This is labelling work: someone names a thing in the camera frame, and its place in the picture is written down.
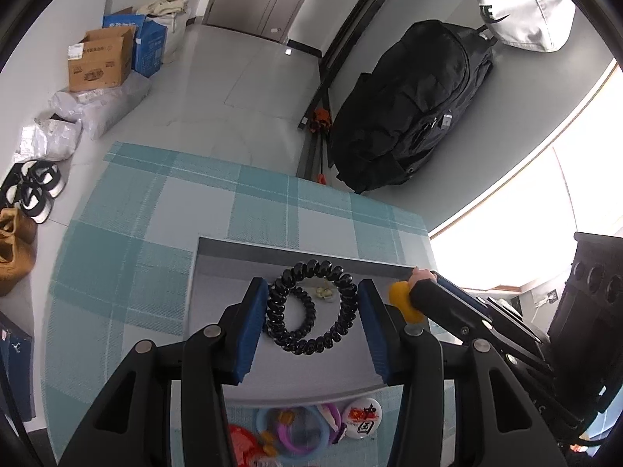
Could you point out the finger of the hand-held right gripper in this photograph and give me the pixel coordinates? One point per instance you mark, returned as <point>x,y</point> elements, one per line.
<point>462,293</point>
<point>438,306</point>

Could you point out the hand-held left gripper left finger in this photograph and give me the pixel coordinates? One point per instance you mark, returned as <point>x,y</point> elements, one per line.
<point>250,331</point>

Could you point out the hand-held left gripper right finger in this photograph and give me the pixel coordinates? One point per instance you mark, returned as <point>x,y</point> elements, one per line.
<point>377,335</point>

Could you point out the yellow and pink hair clip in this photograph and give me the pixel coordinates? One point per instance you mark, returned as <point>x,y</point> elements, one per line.
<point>401,301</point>

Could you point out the grey rectangular box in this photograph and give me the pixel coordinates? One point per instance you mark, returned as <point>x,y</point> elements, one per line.
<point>321,374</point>

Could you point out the round white badge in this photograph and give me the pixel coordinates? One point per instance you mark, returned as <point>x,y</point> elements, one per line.
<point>361,416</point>

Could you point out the red round hair accessory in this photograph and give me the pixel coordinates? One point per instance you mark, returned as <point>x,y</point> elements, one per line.
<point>241,440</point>

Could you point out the white shoulder bag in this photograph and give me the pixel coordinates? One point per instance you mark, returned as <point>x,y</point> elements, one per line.
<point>521,5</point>

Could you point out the bright window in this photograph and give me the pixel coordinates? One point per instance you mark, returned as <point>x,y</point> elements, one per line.
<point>516,214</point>

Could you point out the teal checkered tablecloth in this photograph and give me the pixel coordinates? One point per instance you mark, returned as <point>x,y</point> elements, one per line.
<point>146,233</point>

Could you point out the black backpack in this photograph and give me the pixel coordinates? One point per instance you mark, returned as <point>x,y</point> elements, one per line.
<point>413,97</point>

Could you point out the orange black tool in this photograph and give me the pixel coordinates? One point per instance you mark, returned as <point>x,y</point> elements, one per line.
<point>319,117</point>

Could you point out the dark blue shoe box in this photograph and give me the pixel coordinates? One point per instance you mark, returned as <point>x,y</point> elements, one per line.
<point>14,365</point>

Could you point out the brown shoe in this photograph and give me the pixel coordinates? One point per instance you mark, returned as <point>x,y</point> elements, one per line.
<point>14,267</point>
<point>14,226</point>

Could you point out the grey plastic parcel bag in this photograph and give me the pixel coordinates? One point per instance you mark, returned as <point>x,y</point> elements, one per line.
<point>107,107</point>

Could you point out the white plastic parcel bag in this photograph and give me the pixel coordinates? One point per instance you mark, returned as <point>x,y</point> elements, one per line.
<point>53,138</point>

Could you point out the blue cardboard box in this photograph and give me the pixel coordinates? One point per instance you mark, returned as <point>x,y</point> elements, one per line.
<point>148,51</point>

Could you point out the brown cardboard box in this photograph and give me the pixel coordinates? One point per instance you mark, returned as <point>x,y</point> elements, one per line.
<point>97,65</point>

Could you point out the white sack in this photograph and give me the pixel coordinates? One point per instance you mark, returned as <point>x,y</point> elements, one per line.
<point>174,34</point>

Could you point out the beige folded cloth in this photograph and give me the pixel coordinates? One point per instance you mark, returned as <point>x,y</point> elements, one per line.
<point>163,6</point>

